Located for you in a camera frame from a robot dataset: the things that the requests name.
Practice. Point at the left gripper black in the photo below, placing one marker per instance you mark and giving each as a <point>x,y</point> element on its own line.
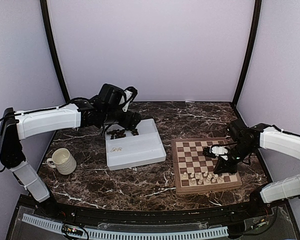
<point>126,123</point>

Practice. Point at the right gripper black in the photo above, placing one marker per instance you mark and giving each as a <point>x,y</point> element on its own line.
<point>231,168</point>

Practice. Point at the white plastic divided tray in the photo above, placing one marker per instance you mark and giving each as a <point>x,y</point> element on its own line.
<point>139,150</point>

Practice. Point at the white chess piece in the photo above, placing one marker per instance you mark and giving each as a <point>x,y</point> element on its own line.
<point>200,182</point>
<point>221,179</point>
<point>214,178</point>

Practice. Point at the wooden chess board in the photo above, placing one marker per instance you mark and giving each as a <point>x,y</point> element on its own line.
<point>187,156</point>

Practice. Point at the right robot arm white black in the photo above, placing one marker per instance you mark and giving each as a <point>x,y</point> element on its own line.
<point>281,152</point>

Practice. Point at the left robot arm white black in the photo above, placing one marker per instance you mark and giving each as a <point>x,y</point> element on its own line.
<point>19,126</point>

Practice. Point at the dark chess pieces pile lower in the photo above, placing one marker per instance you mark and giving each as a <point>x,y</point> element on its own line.
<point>117,134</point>

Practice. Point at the dark chess pieces pile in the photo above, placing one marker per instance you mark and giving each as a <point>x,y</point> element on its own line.
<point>117,134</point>
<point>135,132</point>

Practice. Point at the dark chess pieces pile upper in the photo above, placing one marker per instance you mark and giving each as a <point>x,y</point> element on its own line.
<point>135,132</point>

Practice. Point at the white chess pieces pile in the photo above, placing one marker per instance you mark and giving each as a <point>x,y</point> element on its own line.
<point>116,149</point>

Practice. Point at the white chess queen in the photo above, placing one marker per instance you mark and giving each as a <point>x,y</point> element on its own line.
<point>208,178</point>

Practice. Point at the cream ribbed ceramic mug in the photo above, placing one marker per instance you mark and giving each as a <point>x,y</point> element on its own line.
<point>63,161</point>

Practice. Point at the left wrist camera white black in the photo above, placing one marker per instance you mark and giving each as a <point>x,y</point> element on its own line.
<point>128,96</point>

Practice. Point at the black left frame post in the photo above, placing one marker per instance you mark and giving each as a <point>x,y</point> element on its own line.
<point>53,49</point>

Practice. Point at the black frame post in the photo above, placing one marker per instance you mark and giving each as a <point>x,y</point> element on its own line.
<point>248,52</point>
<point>53,49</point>

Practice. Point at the white slotted cable duct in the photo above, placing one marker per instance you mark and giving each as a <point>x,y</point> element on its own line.
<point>125,232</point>

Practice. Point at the black right frame post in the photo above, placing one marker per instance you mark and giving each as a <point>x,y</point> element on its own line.
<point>248,52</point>

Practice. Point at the black front rail base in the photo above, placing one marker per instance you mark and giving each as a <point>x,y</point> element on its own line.
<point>270,222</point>

